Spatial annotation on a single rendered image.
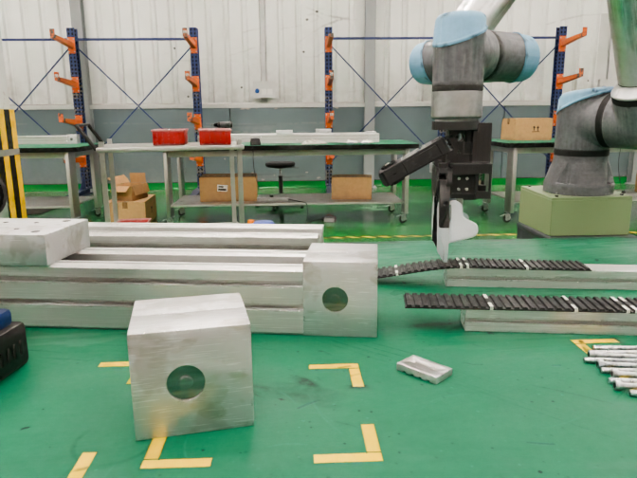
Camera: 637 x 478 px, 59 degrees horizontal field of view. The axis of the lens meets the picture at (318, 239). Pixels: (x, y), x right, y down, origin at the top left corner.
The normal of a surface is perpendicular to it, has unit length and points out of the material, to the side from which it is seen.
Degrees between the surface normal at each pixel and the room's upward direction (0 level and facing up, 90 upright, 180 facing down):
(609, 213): 90
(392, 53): 90
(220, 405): 90
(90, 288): 90
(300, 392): 0
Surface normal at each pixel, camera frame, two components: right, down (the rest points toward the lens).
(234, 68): 0.04, 0.22
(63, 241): 1.00, 0.01
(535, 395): -0.01, -0.98
